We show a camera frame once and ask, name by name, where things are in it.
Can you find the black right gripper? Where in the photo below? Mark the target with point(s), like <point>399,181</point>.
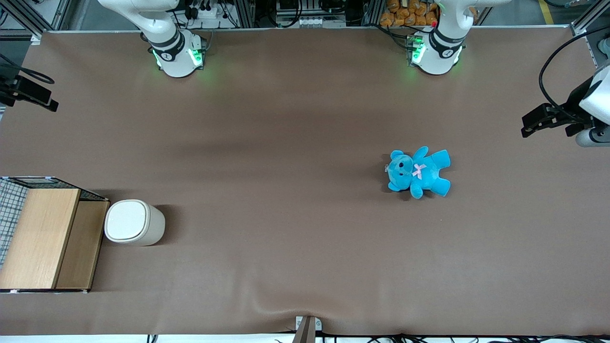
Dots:
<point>10,89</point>

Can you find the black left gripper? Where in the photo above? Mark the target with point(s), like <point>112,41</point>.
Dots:
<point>570,113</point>

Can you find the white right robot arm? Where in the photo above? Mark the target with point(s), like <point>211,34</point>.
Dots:
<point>167,43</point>

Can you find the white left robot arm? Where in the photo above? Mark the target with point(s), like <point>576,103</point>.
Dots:
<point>441,47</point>

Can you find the white lidded trash can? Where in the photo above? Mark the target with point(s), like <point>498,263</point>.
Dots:
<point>131,223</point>

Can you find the grey cylindrical wrist attachment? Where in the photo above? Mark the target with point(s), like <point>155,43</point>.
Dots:
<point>593,137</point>

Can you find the blue plush teddy bear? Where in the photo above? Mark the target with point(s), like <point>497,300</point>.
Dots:
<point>419,171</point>

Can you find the light wooden shelf box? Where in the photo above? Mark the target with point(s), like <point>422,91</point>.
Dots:
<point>43,238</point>

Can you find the pile of orange plush toys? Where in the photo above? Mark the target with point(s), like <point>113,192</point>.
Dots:
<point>410,13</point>

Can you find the white power strip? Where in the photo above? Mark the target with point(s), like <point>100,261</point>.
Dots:
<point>206,13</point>

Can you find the brown table cover cloth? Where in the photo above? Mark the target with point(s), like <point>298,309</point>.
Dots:
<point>286,190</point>

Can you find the aluminium frame profile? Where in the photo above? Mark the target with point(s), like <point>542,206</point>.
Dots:
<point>588,16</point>
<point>33,16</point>

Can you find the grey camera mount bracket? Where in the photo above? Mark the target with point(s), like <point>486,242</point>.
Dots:
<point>307,328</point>

